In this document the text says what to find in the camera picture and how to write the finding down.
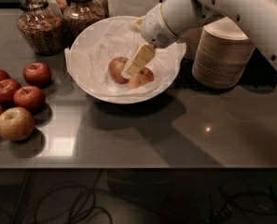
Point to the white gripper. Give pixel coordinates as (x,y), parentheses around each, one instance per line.
(153,26)

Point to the yellow-red apple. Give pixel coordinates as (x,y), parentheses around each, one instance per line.
(115,69)
(145,75)

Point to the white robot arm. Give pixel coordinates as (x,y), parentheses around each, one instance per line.
(256,18)

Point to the white bowl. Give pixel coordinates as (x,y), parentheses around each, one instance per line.
(91,47)

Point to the red apple top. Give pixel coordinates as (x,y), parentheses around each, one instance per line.
(37,74)

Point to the red apple middle right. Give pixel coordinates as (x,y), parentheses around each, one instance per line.
(30,98)

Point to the red apple middle left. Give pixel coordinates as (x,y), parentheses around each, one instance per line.
(7,89)

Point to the yellow-green apple front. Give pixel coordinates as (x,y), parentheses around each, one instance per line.
(16,124)

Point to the rear stack paper bowls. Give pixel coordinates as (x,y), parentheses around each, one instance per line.
(192,39)

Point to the stack paper bowls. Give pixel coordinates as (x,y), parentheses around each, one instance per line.
(222,54)
(192,39)

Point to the right glass granola jar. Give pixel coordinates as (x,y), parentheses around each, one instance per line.
(82,14)

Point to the glass granola jar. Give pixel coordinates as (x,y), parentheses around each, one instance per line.
(82,14)
(41,28)

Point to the front stack paper bowls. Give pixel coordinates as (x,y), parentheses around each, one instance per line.
(222,54)

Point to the left glass granola jar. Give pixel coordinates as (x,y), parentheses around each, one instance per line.
(41,28)

